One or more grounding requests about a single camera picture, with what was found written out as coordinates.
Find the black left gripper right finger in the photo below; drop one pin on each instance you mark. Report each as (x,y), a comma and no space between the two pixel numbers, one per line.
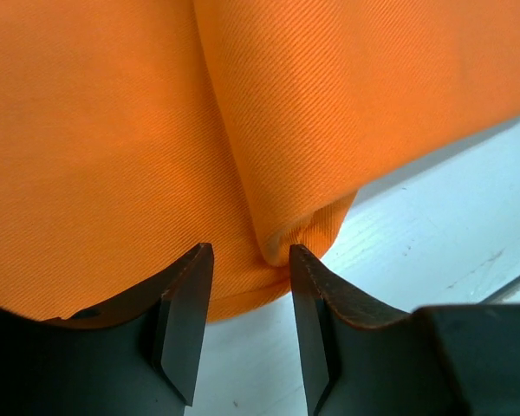
(361,356)

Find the orange trousers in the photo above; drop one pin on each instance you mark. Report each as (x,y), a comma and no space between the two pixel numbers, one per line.
(132,130)

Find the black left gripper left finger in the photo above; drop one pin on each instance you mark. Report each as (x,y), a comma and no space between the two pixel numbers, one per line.
(137,353)

